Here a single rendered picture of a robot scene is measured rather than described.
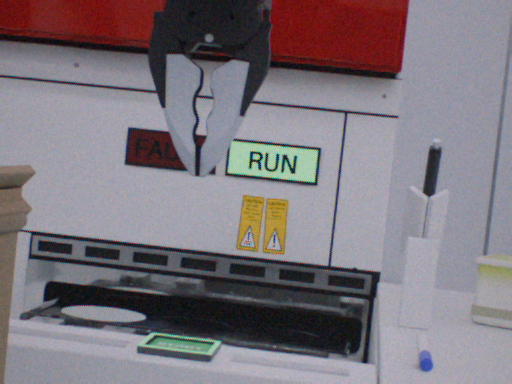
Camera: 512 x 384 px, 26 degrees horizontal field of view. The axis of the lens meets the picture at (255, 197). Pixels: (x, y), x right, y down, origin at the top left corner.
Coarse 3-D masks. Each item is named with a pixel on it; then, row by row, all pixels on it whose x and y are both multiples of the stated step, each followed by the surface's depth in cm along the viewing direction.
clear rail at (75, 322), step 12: (24, 312) 128; (72, 324) 127; (84, 324) 127; (96, 324) 127; (108, 324) 127; (120, 324) 127; (192, 336) 126; (204, 336) 126; (216, 336) 126; (252, 348) 125; (264, 348) 125; (276, 348) 125; (288, 348) 125; (300, 348) 125; (312, 348) 125
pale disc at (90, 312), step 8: (64, 312) 132; (72, 312) 133; (80, 312) 134; (88, 312) 134; (96, 312) 135; (104, 312) 135; (112, 312) 136; (120, 312) 137; (128, 312) 137; (136, 312) 138; (104, 320) 130; (112, 320) 131; (120, 320) 131; (128, 320) 132; (136, 320) 132
